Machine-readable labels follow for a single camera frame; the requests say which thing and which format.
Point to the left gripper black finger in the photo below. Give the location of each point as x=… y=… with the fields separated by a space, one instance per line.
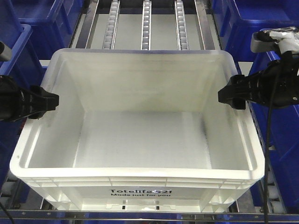
x=37 y=101

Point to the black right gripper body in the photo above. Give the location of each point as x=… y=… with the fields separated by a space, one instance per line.
x=277 y=85

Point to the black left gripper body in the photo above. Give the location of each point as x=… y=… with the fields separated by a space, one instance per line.
x=12 y=98

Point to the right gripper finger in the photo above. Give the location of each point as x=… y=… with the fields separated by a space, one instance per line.
x=239 y=92
x=224 y=94

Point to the white plastic tote bin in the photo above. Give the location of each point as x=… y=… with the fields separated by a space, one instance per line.
x=139 y=131

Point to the blue bin left front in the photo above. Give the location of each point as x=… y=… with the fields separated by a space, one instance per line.
x=26 y=70

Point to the blue bin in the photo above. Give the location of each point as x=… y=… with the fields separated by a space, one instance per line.
x=52 y=21
x=26 y=70
x=237 y=20
x=285 y=140

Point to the blue bin right front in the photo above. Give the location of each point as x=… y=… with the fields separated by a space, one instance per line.
x=285 y=140

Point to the blue bin right rear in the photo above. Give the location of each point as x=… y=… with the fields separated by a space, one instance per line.
x=237 y=20

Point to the blue bin left rear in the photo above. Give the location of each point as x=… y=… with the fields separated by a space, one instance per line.
x=52 y=21

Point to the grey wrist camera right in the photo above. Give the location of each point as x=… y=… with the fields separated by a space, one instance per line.
x=280 y=40

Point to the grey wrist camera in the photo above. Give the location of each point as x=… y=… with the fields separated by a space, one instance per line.
x=280 y=40
x=5 y=52

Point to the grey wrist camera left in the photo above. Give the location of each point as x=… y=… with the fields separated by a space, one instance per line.
x=5 y=52

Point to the right roller track rail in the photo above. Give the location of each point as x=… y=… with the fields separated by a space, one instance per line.
x=181 y=30

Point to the roller track rail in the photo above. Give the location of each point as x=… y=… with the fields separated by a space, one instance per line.
x=111 y=28
x=181 y=30
x=146 y=25

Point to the left roller track rail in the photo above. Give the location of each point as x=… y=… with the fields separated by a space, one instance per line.
x=111 y=28

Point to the left side roller rail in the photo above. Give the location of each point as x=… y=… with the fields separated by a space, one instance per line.
x=10 y=192

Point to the middle roller track rail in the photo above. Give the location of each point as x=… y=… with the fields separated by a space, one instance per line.
x=146 y=25

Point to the right side roller rail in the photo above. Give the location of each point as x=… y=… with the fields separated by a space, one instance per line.
x=266 y=189

